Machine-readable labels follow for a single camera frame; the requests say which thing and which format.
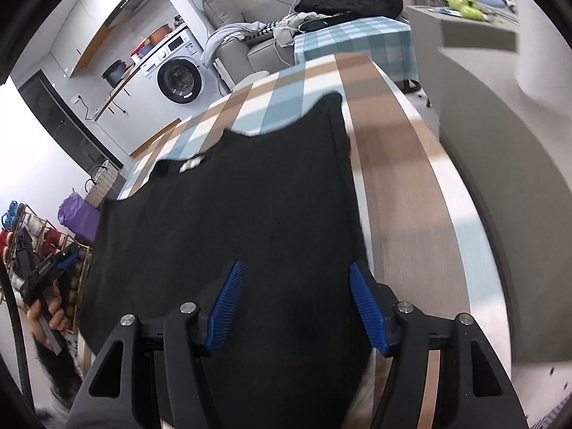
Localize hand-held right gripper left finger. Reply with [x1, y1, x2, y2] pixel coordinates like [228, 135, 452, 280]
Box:
[66, 259, 246, 429]

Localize grey sofa cushion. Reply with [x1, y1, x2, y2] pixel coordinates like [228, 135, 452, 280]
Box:
[203, 0, 246, 32]

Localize wooden shoe rack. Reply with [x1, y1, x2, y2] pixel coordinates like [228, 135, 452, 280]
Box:
[0, 203, 90, 336]

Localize houndstooth pillow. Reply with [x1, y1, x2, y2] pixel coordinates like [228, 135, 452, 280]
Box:
[248, 20, 287, 36]

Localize grey low cabinet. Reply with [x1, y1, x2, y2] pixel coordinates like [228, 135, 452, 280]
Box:
[406, 4, 521, 54]

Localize white kitchen cabinets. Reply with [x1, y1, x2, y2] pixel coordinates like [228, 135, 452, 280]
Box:
[49, 0, 135, 77]
[96, 60, 179, 157]

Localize grey sofa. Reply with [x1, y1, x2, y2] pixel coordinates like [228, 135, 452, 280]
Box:
[214, 20, 300, 90]

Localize brown and blue checkered tablecloth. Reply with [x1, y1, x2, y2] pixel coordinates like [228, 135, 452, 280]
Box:
[116, 53, 512, 429]

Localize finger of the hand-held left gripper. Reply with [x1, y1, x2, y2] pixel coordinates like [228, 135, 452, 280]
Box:
[51, 250, 83, 274]

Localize woven laundry basket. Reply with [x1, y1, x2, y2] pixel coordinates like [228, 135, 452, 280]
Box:
[85, 161, 117, 208]

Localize purple bag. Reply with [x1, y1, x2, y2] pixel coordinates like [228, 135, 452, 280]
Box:
[58, 191, 101, 244]

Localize black cooking pot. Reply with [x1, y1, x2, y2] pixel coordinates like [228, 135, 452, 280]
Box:
[102, 59, 126, 85]

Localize white lower kitchen cabinets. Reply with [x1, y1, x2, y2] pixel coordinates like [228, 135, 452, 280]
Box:
[96, 60, 179, 157]

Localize person's left forearm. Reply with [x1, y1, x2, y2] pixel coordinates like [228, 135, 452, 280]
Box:
[33, 340, 85, 416]

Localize person's left hand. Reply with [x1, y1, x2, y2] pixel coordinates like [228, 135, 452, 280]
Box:
[28, 286, 68, 336]

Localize grey long ledge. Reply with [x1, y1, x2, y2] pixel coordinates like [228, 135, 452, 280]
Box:
[429, 47, 572, 363]

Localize white upper kitchen cabinets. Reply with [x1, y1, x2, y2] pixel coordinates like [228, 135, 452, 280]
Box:
[49, 0, 135, 77]

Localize teal checkered tablecloth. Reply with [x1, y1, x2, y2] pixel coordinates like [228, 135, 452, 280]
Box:
[294, 15, 418, 85]

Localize black knit sweater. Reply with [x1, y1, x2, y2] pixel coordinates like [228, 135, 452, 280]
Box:
[78, 92, 376, 429]

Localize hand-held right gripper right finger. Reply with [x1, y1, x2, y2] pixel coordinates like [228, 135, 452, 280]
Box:
[349, 261, 530, 429]

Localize white washing machine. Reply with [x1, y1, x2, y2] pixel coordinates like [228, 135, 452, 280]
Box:
[140, 27, 211, 104]

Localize grey garment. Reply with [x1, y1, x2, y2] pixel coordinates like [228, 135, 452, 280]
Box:
[272, 13, 314, 48]

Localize light blue blanket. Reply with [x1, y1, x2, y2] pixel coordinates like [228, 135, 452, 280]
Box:
[203, 22, 248, 65]

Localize green plush toy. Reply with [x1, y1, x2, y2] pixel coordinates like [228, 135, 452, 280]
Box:
[447, 0, 485, 21]

